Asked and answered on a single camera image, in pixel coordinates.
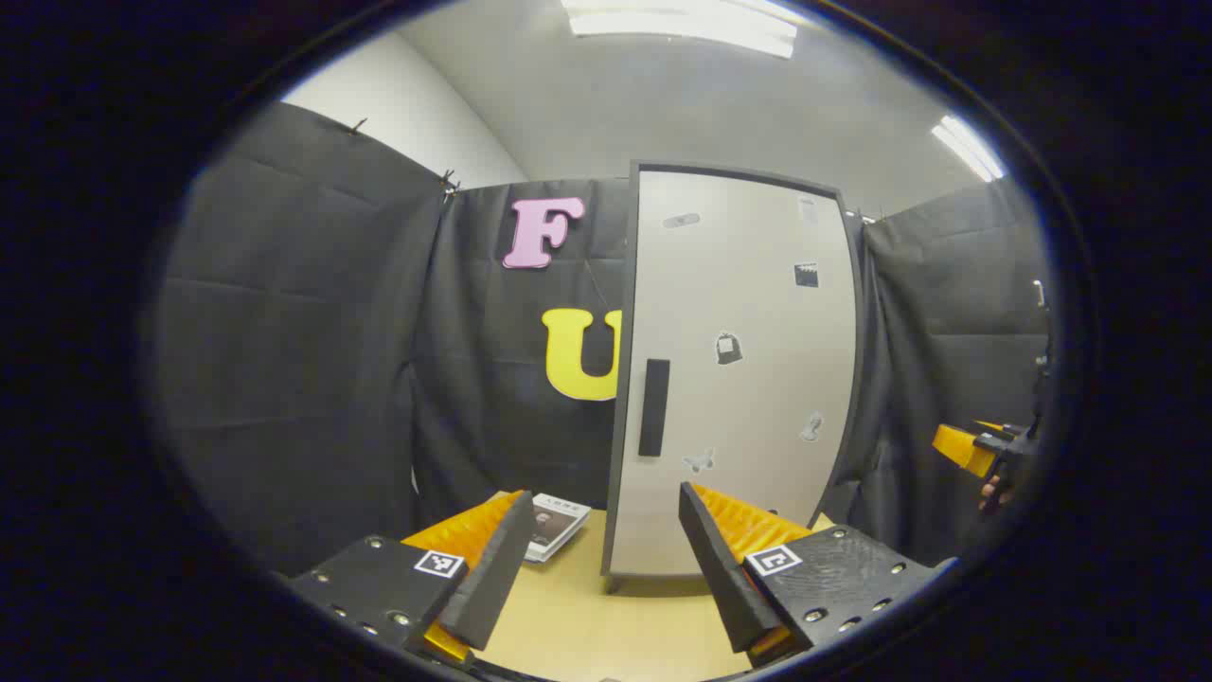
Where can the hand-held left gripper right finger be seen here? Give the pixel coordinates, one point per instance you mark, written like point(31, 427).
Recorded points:
point(724, 578)

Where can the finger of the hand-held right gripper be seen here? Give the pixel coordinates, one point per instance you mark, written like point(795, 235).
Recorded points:
point(999, 427)
point(961, 447)

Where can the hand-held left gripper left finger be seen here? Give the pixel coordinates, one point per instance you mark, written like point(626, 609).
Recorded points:
point(492, 578)

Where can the white cabinet door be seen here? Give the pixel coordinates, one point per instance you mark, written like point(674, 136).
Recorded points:
point(739, 398)

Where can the dark grey cabinet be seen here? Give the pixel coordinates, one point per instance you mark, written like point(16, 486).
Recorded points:
point(619, 379)

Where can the black backdrop cloth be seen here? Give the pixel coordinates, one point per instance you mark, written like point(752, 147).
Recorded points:
point(303, 332)

